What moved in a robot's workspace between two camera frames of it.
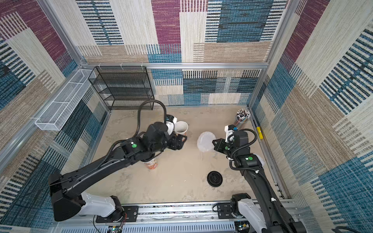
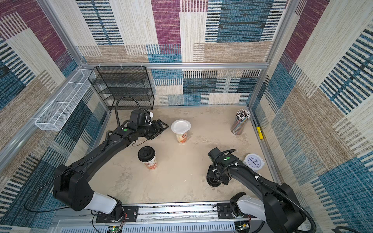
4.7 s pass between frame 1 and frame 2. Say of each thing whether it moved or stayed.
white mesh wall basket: stayed
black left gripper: moved
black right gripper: moved
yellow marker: stayed
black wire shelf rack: stayed
